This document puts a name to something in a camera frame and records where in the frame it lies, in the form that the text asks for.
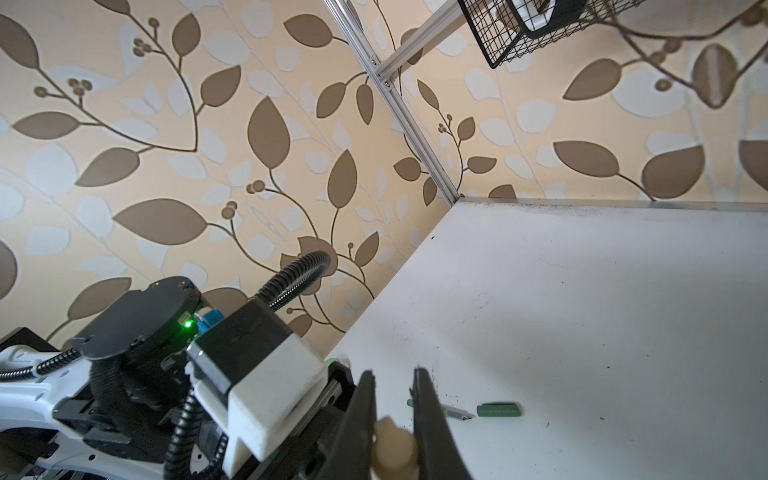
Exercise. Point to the back wire basket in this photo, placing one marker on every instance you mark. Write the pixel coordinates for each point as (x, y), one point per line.
(510, 29)

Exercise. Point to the green pen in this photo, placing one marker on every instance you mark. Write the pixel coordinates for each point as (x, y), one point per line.
(446, 411)

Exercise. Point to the green pen cap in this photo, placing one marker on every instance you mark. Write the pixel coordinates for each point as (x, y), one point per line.
(499, 410)

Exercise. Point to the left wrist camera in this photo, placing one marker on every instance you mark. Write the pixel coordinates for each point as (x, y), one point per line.
(257, 379)

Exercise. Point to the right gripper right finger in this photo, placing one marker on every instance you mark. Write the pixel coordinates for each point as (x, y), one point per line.
(438, 455)

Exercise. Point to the beige pen cap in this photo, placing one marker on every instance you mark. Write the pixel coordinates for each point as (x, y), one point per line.
(395, 451)

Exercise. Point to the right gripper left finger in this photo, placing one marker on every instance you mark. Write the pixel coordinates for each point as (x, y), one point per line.
(354, 432)

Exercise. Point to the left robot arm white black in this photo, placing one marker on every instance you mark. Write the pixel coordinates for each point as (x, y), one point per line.
(162, 385)

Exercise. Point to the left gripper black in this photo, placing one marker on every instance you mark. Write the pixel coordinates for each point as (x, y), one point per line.
(303, 452)

